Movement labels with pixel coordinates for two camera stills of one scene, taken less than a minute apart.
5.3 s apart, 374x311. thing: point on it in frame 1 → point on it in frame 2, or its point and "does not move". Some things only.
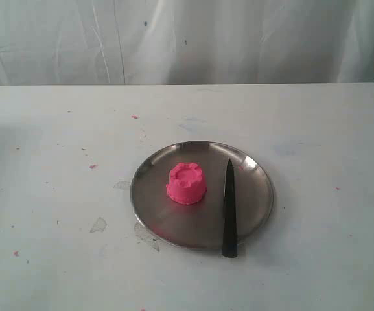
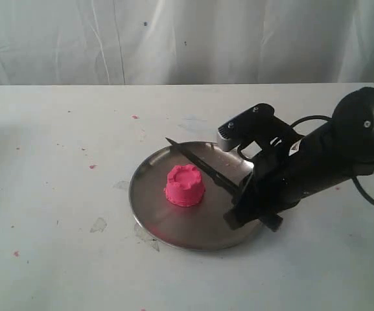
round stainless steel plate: [200, 225] does not move
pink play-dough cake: [186, 185] does not move
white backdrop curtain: [24, 43] does not move
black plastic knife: [229, 232] → [206, 170]
